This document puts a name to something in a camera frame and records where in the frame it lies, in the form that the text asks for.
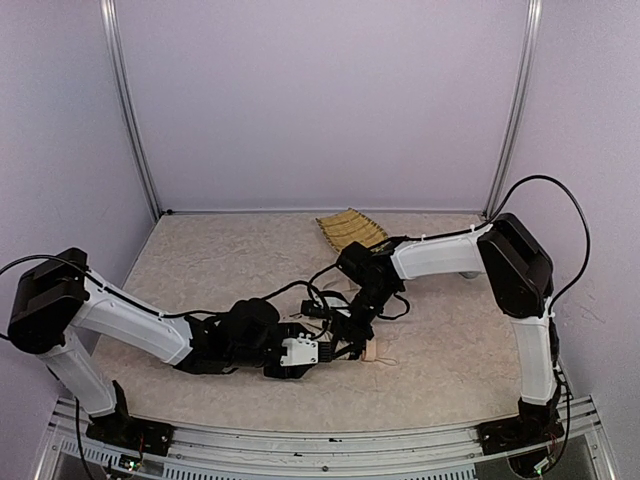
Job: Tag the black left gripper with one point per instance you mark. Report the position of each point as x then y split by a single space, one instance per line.
324 351

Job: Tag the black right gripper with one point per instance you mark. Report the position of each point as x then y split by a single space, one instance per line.
350 329

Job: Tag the beige folding umbrella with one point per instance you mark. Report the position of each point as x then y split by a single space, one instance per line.
342 351

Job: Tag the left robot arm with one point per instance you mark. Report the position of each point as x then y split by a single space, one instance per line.
62 295

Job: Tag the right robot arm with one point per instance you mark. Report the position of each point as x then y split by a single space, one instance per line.
520 274

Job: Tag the woven bamboo tray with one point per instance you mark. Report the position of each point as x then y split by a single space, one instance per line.
346 227

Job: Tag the light blue ceramic mug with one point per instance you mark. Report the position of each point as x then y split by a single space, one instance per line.
469 275

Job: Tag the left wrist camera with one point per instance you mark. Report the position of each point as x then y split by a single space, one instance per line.
305 351

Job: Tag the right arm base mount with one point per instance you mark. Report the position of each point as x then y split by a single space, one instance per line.
533 425

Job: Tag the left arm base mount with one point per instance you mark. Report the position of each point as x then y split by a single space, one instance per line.
132 433

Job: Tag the aluminium front rail frame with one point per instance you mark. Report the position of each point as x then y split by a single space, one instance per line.
198 452

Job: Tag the right aluminium corner post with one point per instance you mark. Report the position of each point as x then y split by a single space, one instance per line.
517 105

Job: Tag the aluminium corner post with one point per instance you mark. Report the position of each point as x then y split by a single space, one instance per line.
517 105
110 22

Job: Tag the left aluminium corner post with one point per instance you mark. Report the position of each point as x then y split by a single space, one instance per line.
110 22

